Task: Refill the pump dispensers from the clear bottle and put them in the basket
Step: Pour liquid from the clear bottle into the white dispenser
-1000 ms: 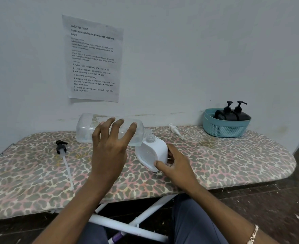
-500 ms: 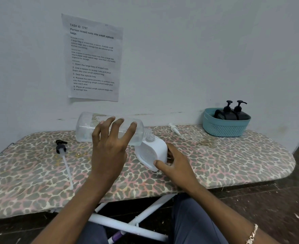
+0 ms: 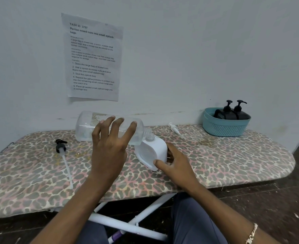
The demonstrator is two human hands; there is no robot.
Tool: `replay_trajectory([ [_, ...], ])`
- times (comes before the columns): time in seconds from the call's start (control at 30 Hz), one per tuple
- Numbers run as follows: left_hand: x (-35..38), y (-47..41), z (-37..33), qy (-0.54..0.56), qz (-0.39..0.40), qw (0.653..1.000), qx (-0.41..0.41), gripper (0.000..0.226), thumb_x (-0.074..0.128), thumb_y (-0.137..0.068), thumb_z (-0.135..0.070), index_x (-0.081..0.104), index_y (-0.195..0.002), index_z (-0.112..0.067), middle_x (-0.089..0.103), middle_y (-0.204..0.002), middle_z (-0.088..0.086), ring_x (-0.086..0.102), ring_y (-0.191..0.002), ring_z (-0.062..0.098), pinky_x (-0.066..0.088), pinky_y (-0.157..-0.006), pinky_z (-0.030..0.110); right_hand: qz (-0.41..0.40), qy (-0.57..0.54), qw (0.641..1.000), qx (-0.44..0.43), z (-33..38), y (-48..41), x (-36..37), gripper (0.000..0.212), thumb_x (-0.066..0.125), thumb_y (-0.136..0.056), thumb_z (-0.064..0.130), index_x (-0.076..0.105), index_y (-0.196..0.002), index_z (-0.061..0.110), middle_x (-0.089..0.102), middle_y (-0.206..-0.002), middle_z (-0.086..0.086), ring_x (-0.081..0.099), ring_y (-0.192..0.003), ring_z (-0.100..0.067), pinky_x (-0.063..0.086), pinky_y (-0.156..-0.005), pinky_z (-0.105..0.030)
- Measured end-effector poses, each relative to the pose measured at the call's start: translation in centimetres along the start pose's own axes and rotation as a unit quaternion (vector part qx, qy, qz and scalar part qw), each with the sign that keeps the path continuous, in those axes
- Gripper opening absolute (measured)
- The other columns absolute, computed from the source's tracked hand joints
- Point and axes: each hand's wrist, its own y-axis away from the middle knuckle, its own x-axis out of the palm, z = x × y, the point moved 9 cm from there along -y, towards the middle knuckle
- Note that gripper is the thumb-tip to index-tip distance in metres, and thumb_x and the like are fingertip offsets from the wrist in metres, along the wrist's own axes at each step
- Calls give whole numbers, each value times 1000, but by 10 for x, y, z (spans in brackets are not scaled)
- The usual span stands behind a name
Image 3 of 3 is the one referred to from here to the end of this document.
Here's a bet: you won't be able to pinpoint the white dispenser bottle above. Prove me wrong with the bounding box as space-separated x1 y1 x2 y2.
134 136 168 172

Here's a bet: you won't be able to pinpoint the white pump head with tube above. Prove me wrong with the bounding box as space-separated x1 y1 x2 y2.
168 122 188 140

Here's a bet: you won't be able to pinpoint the clear plastic bottle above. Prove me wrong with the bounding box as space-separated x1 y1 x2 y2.
75 111 155 146

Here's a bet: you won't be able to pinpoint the black pump head with tube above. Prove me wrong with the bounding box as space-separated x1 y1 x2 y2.
55 139 74 190

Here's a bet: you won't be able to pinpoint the person's right forearm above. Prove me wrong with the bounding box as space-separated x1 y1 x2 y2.
188 184 281 244

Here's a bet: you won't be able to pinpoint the person's right hand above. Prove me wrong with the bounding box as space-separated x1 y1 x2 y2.
155 142 203 195

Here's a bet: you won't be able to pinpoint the teal plastic basket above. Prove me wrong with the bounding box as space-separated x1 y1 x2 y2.
203 107 251 137

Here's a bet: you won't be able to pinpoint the black pump bottle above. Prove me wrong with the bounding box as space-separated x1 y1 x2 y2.
214 100 236 120
231 100 251 120

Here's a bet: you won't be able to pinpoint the person's left hand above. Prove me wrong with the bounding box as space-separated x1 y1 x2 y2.
88 116 138 186

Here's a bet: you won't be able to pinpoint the person's grey trousers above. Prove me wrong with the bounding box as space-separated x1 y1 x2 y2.
73 192 229 244

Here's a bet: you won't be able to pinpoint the leopard print ironing board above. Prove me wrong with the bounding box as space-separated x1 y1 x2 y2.
0 124 296 220

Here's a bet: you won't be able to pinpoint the person's left forearm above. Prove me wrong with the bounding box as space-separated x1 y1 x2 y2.
30 175 115 244

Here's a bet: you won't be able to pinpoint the gold chain bracelet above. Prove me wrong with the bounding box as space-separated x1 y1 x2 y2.
245 223 258 244

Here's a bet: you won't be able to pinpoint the white ironing board legs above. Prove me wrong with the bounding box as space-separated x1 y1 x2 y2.
88 192 178 244

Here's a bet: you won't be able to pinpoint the printed paper sheet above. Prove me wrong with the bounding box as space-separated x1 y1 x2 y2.
61 13 124 102

